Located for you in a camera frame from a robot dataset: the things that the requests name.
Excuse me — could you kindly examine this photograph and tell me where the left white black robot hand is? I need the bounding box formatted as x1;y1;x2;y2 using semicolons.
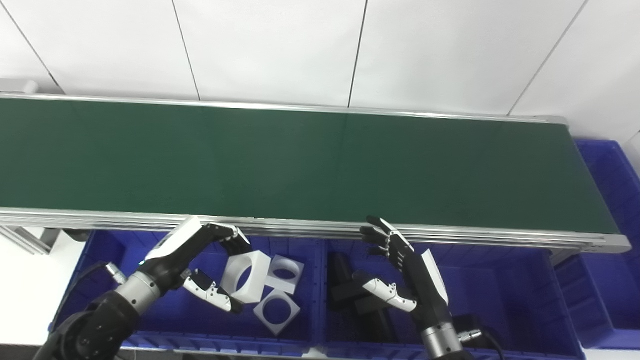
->
137;216;252;315

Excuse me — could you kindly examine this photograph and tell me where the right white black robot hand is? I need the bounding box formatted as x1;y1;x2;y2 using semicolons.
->
352;216;451;332

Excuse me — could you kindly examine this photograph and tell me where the white square part with hole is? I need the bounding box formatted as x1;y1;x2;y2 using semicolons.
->
220;250;272;304
265;255;305;295
253;289;301;336

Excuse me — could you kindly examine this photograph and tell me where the green conveyor belt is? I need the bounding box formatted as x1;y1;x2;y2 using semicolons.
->
0;97;621;235
0;79;632;255

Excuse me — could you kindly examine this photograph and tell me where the black block part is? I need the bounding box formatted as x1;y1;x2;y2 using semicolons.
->
329;282;397;347

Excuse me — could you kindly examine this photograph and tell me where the blue bin with black parts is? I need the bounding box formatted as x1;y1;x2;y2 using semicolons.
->
317;239;587;360

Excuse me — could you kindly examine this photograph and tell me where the blue bin with white parts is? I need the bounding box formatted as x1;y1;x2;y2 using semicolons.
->
48;230;327;358

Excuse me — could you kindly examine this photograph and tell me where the aluminium conveyor leg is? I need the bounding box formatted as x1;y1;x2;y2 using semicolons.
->
0;226;62;256
547;249;582;267

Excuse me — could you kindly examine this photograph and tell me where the empty blue bin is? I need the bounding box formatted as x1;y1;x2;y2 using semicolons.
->
552;139;640;351

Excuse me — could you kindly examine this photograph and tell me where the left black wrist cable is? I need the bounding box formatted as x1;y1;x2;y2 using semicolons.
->
50;261;127;332

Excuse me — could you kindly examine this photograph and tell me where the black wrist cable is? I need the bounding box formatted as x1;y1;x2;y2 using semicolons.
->
50;261;127;332
457;327;507;360

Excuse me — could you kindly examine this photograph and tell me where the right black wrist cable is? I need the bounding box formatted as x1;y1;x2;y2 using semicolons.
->
457;327;507;360

